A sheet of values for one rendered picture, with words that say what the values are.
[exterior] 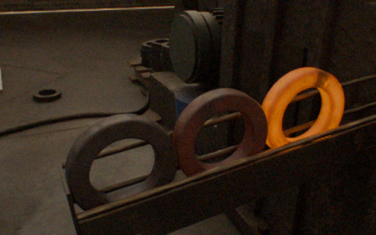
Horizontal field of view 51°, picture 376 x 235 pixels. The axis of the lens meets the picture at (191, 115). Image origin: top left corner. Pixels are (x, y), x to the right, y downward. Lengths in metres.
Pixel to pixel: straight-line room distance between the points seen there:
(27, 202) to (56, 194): 0.12
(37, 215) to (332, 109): 1.22
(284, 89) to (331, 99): 0.12
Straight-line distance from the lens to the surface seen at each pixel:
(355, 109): 0.96
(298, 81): 0.75
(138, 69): 2.95
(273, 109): 0.74
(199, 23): 1.98
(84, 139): 0.62
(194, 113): 0.66
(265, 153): 0.75
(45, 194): 1.81
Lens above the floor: 0.98
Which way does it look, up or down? 23 degrees down
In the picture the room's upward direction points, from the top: 2 degrees clockwise
